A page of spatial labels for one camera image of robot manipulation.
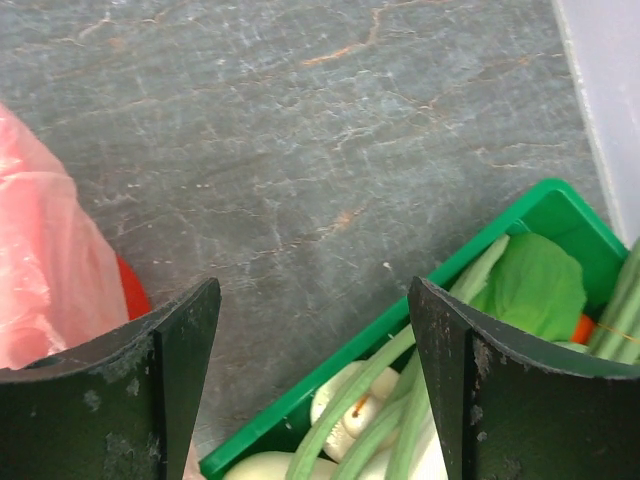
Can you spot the red plastic waste basket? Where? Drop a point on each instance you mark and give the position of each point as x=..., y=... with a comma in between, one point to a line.
x=137, y=300

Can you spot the green long beans bundle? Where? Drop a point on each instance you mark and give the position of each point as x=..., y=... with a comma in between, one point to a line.
x=380, y=433

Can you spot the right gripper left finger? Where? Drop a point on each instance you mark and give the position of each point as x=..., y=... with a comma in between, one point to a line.
x=121, y=406

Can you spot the green leafy vegetable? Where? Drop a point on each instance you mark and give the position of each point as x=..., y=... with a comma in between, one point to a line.
x=526, y=281

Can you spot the orange carrot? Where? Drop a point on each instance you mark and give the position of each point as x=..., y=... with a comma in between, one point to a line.
x=583, y=330

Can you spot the green vegetable tray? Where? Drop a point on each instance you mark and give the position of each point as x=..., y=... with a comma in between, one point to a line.
x=551, y=208

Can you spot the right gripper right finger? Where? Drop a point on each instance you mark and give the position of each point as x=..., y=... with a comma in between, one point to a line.
x=508, y=405

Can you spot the pink plastic bin liner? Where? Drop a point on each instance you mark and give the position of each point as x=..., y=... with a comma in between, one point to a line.
x=60, y=281

